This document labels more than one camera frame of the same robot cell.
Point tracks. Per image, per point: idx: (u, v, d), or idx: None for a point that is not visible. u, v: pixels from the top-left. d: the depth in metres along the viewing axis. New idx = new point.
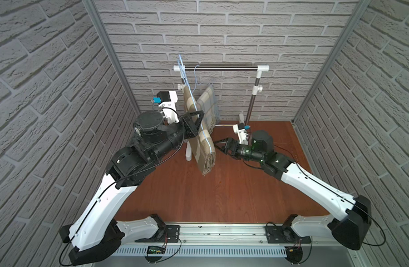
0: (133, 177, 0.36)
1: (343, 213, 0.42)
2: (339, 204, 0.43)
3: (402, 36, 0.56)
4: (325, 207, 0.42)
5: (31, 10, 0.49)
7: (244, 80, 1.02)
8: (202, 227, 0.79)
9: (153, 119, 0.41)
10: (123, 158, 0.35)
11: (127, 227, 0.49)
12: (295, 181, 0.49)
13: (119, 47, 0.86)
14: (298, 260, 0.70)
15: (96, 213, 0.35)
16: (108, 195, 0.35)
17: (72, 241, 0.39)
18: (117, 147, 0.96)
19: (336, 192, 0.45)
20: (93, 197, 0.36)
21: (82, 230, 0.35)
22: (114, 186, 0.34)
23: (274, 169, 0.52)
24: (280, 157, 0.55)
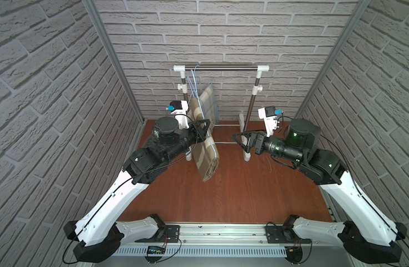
0: (149, 175, 0.41)
1: (385, 243, 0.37)
2: (387, 235, 0.37)
3: (402, 36, 0.56)
4: (361, 228, 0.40)
5: (31, 10, 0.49)
7: (244, 80, 1.02)
8: (202, 227, 0.79)
9: (171, 124, 0.37)
10: (141, 157, 0.39)
11: (127, 228, 0.50)
12: (345, 197, 0.39)
13: (120, 47, 0.86)
14: (298, 260, 0.70)
15: (108, 208, 0.37)
16: (124, 189, 0.38)
17: (78, 236, 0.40)
18: (118, 147, 0.97)
19: (384, 219, 0.38)
20: (108, 192, 0.38)
21: (93, 224, 0.37)
22: (130, 182, 0.37)
23: (322, 172, 0.39)
24: (330, 159, 0.40)
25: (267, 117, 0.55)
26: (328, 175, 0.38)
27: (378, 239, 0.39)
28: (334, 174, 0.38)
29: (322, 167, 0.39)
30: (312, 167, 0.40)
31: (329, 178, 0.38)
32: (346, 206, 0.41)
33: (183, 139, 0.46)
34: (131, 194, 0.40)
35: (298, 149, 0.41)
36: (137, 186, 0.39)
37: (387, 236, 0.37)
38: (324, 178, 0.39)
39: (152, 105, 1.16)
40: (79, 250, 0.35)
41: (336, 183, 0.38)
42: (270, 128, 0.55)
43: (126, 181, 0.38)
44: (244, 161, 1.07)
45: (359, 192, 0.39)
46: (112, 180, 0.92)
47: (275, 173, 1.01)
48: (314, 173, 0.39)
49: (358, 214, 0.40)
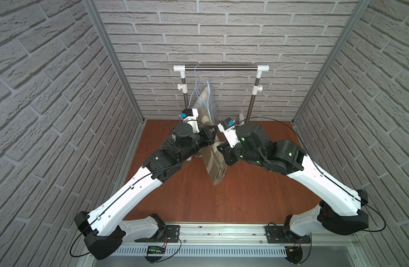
0: (166, 173, 0.46)
1: (354, 213, 0.39)
2: (352, 206, 0.39)
3: (403, 36, 0.56)
4: (330, 204, 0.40)
5: (31, 10, 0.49)
7: (244, 80, 1.02)
8: (202, 227, 0.79)
9: (187, 127, 0.43)
10: (161, 156, 0.45)
11: (128, 227, 0.49)
12: (310, 180, 0.39)
13: (119, 47, 0.86)
14: (298, 260, 0.70)
15: (125, 200, 0.40)
16: (143, 183, 0.42)
17: (91, 225, 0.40)
18: (118, 146, 0.97)
19: (347, 192, 0.40)
20: (127, 184, 0.42)
21: (109, 213, 0.39)
22: (149, 176, 0.42)
23: (285, 163, 0.38)
24: (282, 149, 0.41)
25: (225, 129, 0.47)
26: (291, 165, 0.38)
27: (347, 212, 0.40)
28: (294, 161, 0.39)
29: (283, 158, 0.39)
30: (275, 161, 0.39)
31: (292, 167, 0.38)
32: (314, 188, 0.41)
33: (195, 142, 0.51)
34: (148, 188, 0.45)
35: (254, 149, 0.41)
36: (155, 181, 0.44)
37: (354, 207, 0.39)
38: (288, 167, 0.38)
39: (152, 105, 1.16)
40: (92, 239, 0.36)
41: (300, 170, 0.38)
42: (232, 139, 0.53)
43: (145, 176, 0.42)
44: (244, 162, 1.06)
45: (321, 172, 0.40)
46: (112, 180, 0.92)
47: (275, 173, 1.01)
48: (278, 167, 0.39)
49: (325, 192, 0.40)
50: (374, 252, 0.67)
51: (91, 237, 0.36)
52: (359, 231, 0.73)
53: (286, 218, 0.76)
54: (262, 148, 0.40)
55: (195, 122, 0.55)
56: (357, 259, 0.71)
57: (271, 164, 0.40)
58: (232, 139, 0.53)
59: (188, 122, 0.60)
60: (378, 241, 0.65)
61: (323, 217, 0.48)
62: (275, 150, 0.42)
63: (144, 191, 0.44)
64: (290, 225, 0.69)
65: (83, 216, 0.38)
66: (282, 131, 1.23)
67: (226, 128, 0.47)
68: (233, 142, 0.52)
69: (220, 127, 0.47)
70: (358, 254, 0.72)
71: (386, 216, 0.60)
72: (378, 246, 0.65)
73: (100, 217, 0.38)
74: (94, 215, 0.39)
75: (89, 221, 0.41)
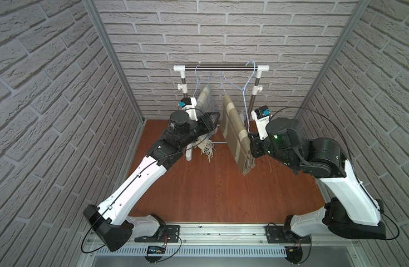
0: (170, 160, 0.49)
1: (374, 223, 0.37)
2: (376, 218, 0.38)
3: (402, 36, 0.56)
4: (350, 212, 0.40)
5: (31, 10, 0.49)
7: (244, 80, 1.02)
8: (202, 227, 0.79)
9: (183, 115, 0.45)
10: (163, 146, 0.47)
11: (134, 221, 0.49)
12: (344, 187, 0.36)
13: (119, 47, 0.86)
14: (298, 260, 0.70)
15: (134, 189, 0.41)
16: (150, 170, 0.44)
17: (103, 215, 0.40)
18: (118, 146, 0.97)
19: (374, 202, 0.38)
20: (134, 173, 0.43)
21: (120, 202, 0.40)
22: (154, 163, 0.44)
23: (330, 166, 0.32)
24: (327, 151, 0.34)
25: (258, 118, 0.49)
26: (337, 171, 0.32)
27: (366, 221, 0.39)
28: (340, 167, 0.32)
29: (327, 160, 0.32)
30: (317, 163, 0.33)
31: (335, 173, 0.33)
32: (343, 194, 0.38)
33: (192, 130, 0.54)
34: (154, 175, 0.46)
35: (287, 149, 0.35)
36: (161, 167, 0.46)
37: (376, 218, 0.38)
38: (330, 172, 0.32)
39: (152, 105, 1.16)
40: (106, 228, 0.36)
41: (343, 176, 0.32)
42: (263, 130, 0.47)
43: (151, 163, 0.44)
44: None
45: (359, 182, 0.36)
46: (112, 180, 0.92)
47: (275, 172, 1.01)
48: (321, 169, 0.33)
49: (354, 201, 0.38)
50: (374, 252, 0.67)
51: (105, 226, 0.37)
52: None
53: (286, 218, 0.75)
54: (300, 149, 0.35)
55: (193, 112, 0.56)
56: (358, 259, 0.70)
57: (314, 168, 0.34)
58: (263, 131, 0.46)
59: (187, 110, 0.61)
60: (379, 241, 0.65)
61: (330, 220, 0.47)
62: (314, 151, 0.36)
63: (151, 178, 0.45)
64: (290, 225, 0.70)
65: (93, 208, 0.39)
66: None
67: (259, 117, 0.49)
68: (263, 133, 0.46)
69: (254, 115, 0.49)
70: (359, 254, 0.72)
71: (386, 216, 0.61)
72: (378, 246, 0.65)
73: (112, 206, 0.39)
74: (106, 206, 0.39)
75: (99, 212, 0.43)
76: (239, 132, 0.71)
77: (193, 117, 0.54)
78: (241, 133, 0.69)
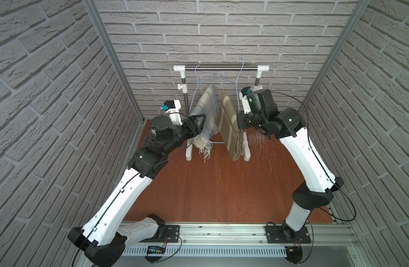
0: (154, 169, 0.46)
1: (321, 191, 0.43)
2: (323, 182, 0.43)
3: (402, 36, 0.56)
4: (306, 178, 0.46)
5: (31, 10, 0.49)
7: (244, 80, 1.02)
8: (202, 227, 0.79)
9: (166, 120, 0.43)
10: (145, 154, 0.44)
11: (128, 231, 0.49)
12: (296, 149, 0.43)
13: (119, 47, 0.86)
14: (298, 260, 0.70)
15: (118, 206, 0.39)
16: (134, 184, 0.41)
17: (89, 237, 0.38)
18: (118, 147, 0.97)
19: (326, 172, 0.43)
20: (116, 189, 0.41)
21: (105, 222, 0.38)
22: (138, 176, 0.41)
23: (282, 127, 0.41)
24: (286, 115, 0.43)
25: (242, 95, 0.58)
26: (286, 130, 0.41)
27: (316, 186, 0.44)
28: (291, 127, 0.42)
29: (281, 120, 0.42)
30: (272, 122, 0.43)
31: (286, 133, 0.41)
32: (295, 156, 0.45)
33: (177, 136, 0.51)
34: (139, 188, 0.44)
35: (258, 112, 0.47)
36: (145, 178, 0.43)
37: (324, 184, 0.43)
38: (282, 132, 0.42)
39: (152, 105, 1.16)
40: (92, 251, 0.35)
41: (292, 136, 0.41)
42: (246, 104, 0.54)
43: (133, 176, 0.41)
44: (244, 161, 1.00)
45: (310, 147, 0.43)
46: (112, 180, 0.92)
47: (275, 172, 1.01)
48: (275, 128, 0.42)
49: (305, 164, 0.44)
50: (374, 252, 0.67)
51: (91, 249, 0.35)
52: (360, 231, 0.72)
53: None
54: (265, 111, 0.45)
55: (177, 115, 0.54)
56: (357, 259, 0.71)
57: (268, 125, 0.44)
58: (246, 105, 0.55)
59: (170, 115, 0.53)
60: (379, 241, 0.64)
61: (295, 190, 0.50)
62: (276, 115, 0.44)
63: (136, 191, 0.43)
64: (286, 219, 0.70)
65: (78, 231, 0.37)
66: None
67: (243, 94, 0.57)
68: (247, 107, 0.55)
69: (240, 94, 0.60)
70: (359, 254, 0.72)
71: (386, 216, 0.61)
72: (378, 246, 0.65)
73: (97, 227, 0.37)
74: (90, 226, 0.37)
75: (85, 234, 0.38)
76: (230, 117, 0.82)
77: (178, 122, 0.52)
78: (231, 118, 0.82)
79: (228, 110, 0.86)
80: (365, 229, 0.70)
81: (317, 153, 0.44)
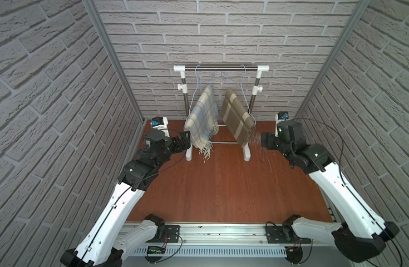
0: (146, 181, 0.46)
1: (368, 236, 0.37)
2: (368, 225, 0.38)
3: (403, 36, 0.56)
4: (348, 221, 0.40)
5: (31, 10, 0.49)
7: (244, 80, 1.02)
8: (202, 227, 0.79)
9: (159, 132, 0.45)
10: (135, 167, 0.44)
11: (123, 242, 0.48)
12: (329, 185, 0.43)
13: (120, 47, 0.86)
14: (298, 260, 0.70)
15: (112, 222, 0.39)
16: (126, 198, 0.41)
17: (84, 258, 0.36)
18: (118, 147, 0.97)
19: (369, 212, 0.39)
20: (108, 205, 0.40)
21: (100, 240, 0.37)
22: (130, 189, 0.41)
23: (309, 162, 0.44)
24: (318, 152, 0.45)
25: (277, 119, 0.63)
26: (313, 164, 0.43)
27: (361, 231, 0.40)
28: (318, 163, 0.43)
29: (308, 156, 0.44)
30: (300, 155, 0.45)
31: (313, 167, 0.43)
32: (330, 193, 0.44)
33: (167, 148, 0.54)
34: (132, 201, 0.43)
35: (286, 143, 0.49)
36: (137, 192, 0.43)
37: (369, 228, 0.38)
38: (309, 166, 0.44)
39: (152, 105, 1.16)
40: None
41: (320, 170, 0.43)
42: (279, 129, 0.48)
43: (126, 191, 0.41)
44: (244, 161, 1.00)
45: (344, 182, 0.42)
46: (112, 180, 0.92)
47: (275, 172, 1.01)
48: (301, 162, 0.44)
49: (341, 201, 0.42)
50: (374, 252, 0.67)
51: None
52: None
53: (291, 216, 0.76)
54: (294, 143, 0.47)
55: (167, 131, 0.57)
56: None
57: (295, 158, 0.46)
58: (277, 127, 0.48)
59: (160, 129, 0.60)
60: None
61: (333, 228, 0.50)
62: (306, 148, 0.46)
63: (128, 206, 0.42)
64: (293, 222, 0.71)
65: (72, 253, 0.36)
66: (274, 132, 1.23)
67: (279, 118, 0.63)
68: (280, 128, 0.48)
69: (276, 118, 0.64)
70: None
71: (386, 216, 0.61)
72: None
73: (91, 246, 0.37)
74: (84, 247, 0.37)
75: (79, 256, 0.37)
76: (242, 114, 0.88)
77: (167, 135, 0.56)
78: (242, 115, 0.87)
79: (237, 108, 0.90)
80: None
81: (351, 189, 0.41)
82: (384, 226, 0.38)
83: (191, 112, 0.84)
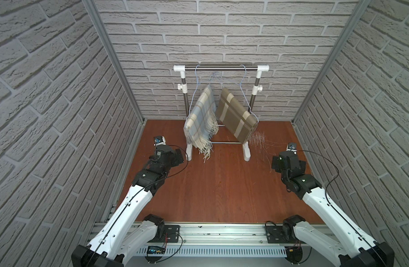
0: (156, 187, 0.54)
1: (356, 250, 0.42)
2: (354, 240, 0.42)
3: (402, 36, 0.56)
4: (340, 240, 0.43)
5: (31, 10, 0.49)
7: (244, 80, 1.02)
8: (202, 227, 0.79)
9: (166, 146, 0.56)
10: (147, 173, 0.52)
11: (124, 246, 0.48)
12: (316, 204, 0.51)
13: (119, 47, 0.86)
14: (298, 260, 0.70)
15: (126, 218, 0.43)
16: (139, 197, 0.47)
17: (97, 250, 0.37)
18: (118, 147, 0.97)
19: (356, 230, 0.43)
20: (123, 204, 0.45)
21: (114, 233, 0.41)
22: (143, 191, 0.48)
23: (298, 187, 0.55)
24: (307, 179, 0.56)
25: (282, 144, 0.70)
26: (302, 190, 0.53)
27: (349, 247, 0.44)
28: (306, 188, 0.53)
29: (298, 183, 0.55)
30: (292, 182, 0.57)
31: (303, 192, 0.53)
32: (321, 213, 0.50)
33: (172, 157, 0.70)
34: (143, 202, 0.49)
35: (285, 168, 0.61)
36: (148, 193, 0.50)
37: (356, 243, 0.42)
38: (300, 192, 0.55)
39: (152, 105, 1.16)
40: (102, 262, 0.36)
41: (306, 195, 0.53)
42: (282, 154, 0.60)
43: (139, 191, 0.48)
44: (244, 161, 1.00)
45: (329, 202, 0.49)
46: (112, 180, 0.92)
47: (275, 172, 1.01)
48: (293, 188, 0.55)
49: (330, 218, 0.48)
50: None
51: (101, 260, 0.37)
52: None
53: (292, 217, 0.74)
54: (289, 170, 0.58)
55: None
56: None
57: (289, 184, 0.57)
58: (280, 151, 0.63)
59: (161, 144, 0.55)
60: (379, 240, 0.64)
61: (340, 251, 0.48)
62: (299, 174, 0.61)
63: (140, 205, 0.48)
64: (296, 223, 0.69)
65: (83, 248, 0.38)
66: (274, 131, 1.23)
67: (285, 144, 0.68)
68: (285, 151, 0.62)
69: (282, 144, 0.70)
70: None
71: (386, 216, 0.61)
72: None
73: (105, 240, 0.39)
74: (98, 240, 0.39)
75: (92, 250, 0.42)
76: (241, 113, 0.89)
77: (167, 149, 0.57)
78: (242, 113, 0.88)
79: (236, 107, 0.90)
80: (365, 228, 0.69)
81: (339, 208, 0.47)
82: (373, 245, 0.40)
83: (191, 112, 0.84)
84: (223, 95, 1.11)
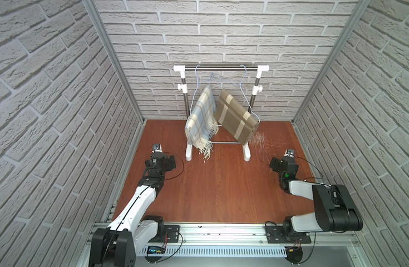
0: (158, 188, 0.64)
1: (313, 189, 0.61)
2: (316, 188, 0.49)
3: (402, 36, 0.56)
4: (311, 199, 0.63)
5: (31, 10, 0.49)
7: (244, 80, 1.02)
8: (202, 227, 0.79)
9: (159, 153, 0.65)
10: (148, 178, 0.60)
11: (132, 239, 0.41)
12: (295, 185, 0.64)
13: (119, 47, 0.86)
14: (298, 260, 0.70)
15: (139, 204, 0.49)
16: (147, 192, 0.55)
17: (119, 228, 0.42)
18: (118, 147, 0.97)
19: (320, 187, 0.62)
20: (134, 197, 0.51)
21: (131, 216, 0.45)
22: (149, 188, 0.56)
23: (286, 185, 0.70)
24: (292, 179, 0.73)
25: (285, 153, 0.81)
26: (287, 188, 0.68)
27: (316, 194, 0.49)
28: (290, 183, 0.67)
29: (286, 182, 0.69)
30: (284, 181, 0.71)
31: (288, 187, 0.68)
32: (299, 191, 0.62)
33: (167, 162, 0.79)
34: (150, 196, 0.56)
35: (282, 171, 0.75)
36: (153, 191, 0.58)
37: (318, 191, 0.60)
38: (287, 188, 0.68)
39: (152, 105, 1.16)
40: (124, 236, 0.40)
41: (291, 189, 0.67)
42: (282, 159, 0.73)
43: (146, 189, 0.55)
44: (244, 161, 1.00)
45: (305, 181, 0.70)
46: (112, 180, 0.92)
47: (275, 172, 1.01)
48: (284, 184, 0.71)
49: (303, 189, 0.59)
50: (374, 252, 0.67)
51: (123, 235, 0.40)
52: (360, 231, 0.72)
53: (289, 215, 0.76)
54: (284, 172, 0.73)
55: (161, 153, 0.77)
56: (357, 259, 0.71)
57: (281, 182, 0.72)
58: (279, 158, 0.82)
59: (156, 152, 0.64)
60: (379, 241, 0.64)
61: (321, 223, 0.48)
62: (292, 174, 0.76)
63: (148, 198, 0.55)
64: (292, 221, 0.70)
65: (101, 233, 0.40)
66: (274, 131, 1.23)
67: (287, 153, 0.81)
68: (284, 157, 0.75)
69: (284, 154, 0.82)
70: (358, 253, 0.72)
71: (386, 216, 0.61)
72: (378, 246, 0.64)
73: (124, 221, 0.44)
74: (117, 222, 0.43)
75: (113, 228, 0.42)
76: (242, 113, 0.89)
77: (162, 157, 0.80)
78: (242, 113, 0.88)
79: (236, 107, 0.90)
80: (365, 228, 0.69)
81: None
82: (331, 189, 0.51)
83: (191, 112, 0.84)
84: (223, 96, 1.11)
